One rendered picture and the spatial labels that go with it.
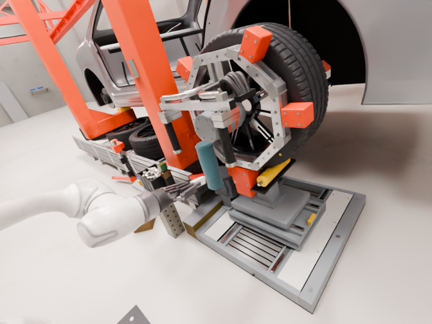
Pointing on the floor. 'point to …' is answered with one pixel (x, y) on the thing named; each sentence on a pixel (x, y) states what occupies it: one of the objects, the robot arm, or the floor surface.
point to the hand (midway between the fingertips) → (198, 182)
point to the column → (172, 221)
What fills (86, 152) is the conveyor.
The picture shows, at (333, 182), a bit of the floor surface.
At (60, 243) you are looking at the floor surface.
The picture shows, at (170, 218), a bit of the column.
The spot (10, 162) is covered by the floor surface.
